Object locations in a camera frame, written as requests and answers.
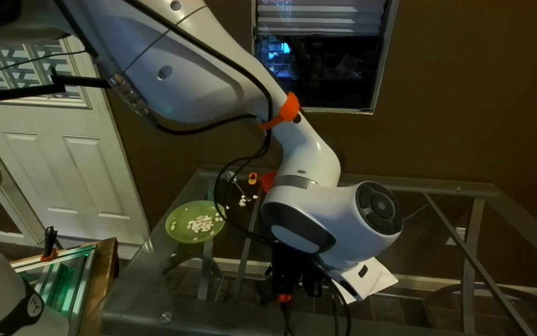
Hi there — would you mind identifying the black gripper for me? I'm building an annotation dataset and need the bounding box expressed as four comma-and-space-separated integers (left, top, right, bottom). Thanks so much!
269, 240, 327, 305

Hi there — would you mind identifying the white panel door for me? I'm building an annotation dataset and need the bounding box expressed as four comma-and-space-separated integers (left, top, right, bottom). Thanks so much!
0, 33, 154, 247

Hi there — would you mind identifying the window with grey frame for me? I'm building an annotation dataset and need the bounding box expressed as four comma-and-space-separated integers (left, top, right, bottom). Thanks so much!
251, 0, 403, 117

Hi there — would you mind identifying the orange strap on arm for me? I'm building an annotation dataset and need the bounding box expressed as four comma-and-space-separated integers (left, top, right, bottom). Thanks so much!
256, 91, 303, 132

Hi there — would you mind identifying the pile of white beans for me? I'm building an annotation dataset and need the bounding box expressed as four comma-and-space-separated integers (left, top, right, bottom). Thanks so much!
185, 212, 219, 234

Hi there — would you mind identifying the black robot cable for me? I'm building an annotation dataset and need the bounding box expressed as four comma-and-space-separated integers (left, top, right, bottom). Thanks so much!
51, 0, 359, 336

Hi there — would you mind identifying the green plastic plate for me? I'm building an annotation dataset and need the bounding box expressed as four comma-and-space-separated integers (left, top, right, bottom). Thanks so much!
165, 197, 228, 245

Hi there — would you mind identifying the black camera stand rod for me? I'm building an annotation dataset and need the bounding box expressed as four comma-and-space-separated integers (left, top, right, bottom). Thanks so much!
0, 66, 118, 105

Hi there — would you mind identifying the black orange clamp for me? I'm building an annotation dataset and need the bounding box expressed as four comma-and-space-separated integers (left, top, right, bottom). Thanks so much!
40, 223, 64, 262

